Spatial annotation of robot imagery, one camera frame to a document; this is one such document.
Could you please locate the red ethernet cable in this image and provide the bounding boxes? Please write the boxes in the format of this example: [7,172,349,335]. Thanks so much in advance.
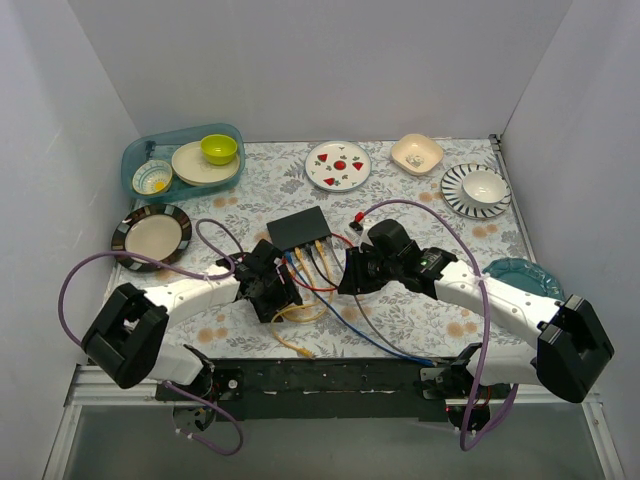
[294,233,357,292]

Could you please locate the yellow ethernet cable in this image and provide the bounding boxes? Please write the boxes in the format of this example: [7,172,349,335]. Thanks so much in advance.
[316,241,346,281]
[270,245,335,359]

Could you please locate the black network switch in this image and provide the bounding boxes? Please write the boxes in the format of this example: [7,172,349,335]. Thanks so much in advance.
[266,206,331,252]

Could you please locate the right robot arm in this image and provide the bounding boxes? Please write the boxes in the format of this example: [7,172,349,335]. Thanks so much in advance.
[338,219,614,403]

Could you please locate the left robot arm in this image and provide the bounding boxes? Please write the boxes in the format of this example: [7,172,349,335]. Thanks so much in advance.
[81,240,302,400]

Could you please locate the blue striped plate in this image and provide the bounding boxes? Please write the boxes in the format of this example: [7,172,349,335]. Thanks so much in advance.
[440,163,512,220]

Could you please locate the floral tablecloth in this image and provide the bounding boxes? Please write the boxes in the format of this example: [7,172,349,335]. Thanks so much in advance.
[107,138,561,360]

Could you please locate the beige square bowl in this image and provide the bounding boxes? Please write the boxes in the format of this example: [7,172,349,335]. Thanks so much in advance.
[390,133,444,176]

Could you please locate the dark rimmed plate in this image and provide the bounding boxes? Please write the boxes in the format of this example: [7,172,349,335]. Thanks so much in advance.
[110,204,192,264]

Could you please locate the white bowl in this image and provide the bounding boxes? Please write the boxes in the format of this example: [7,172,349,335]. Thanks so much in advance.
[462,170,507,205]

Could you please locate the strawberry pattern plate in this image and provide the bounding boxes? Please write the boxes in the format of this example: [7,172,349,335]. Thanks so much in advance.
[304,141,372,193]

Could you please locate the teal scalloped plate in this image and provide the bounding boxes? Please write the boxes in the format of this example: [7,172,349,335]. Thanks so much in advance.
[482,258,566,301]

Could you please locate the cream plate in basin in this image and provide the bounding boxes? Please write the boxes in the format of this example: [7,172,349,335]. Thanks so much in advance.
[171,142,240,186]

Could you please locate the lime green bowl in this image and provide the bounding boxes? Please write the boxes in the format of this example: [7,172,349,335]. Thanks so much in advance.
[200,134,238,166]

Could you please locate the blue patterned small bowl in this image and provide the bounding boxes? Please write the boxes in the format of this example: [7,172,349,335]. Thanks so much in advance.
[131,160,173,196]

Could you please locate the teal plastic basin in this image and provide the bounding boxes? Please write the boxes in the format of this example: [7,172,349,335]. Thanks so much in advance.
[120,123,245,203]

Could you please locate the blue ethernet cable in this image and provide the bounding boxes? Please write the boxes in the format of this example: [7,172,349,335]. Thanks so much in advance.
[283,252,439,364]

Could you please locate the grey ethernet cable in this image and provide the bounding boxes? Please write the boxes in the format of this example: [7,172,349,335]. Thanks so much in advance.
[324,238,426,361]

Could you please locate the black ethernet cable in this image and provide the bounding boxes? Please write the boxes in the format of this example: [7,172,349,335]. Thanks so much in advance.
[304,244,351,293]

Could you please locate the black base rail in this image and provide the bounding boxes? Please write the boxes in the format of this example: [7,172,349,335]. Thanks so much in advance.
[154,357,519,422]

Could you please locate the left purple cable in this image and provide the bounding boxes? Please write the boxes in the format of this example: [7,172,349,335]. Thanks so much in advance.
[58,218,246,456]

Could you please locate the aluminium frame rail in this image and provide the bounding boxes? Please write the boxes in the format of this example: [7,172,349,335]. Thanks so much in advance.
[45,367,625,479]

